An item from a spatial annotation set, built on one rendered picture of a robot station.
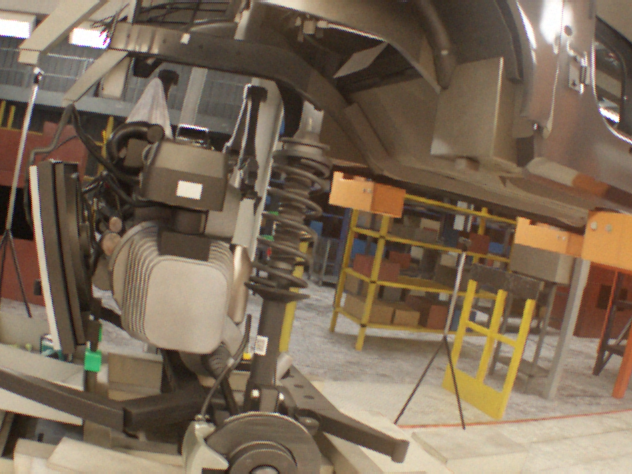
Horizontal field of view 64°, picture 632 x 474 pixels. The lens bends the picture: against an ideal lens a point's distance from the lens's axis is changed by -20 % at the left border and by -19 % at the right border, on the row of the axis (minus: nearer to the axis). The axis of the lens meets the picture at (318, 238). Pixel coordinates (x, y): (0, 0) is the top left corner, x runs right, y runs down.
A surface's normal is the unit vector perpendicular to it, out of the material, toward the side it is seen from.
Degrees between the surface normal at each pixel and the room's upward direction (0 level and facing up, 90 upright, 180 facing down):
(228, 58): 90
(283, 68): 90
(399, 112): 103
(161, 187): 90
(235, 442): 90
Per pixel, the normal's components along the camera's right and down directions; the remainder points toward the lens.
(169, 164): 0.36, -0.07
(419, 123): 0.15, 0.32
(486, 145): -0.92, -0.16
